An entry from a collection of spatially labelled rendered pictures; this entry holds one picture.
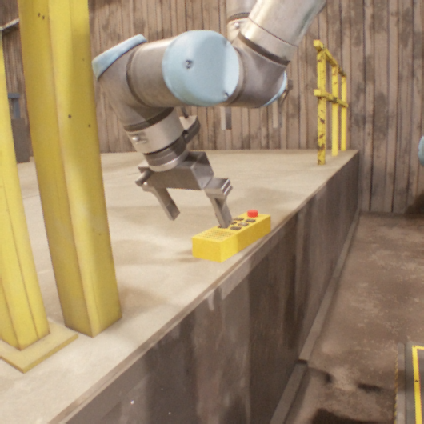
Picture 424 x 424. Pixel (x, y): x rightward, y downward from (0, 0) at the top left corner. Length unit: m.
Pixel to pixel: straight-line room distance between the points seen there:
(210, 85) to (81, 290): 0.31
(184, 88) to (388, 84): 3.73
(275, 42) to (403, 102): 3.59
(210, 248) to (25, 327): 0.39
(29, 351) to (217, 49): 0.45
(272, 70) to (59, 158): 0.32
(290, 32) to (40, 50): 0.32
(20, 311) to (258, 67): 0.46
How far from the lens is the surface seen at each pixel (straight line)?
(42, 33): 0.46
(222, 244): 0.69
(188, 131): 0.59
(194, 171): 0.55
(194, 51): 0.40
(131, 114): 0.52
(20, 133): 5.41
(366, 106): 4.05
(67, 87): 0.44
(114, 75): 0.50
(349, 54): 4.13
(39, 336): 0.52
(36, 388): 0.45
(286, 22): 0.50
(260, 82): 0.51
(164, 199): 0.68
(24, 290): 0.48
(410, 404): 0.99
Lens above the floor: 0.98
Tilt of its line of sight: 14 degrees down
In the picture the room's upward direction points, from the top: 3 degrees counter-clockwise
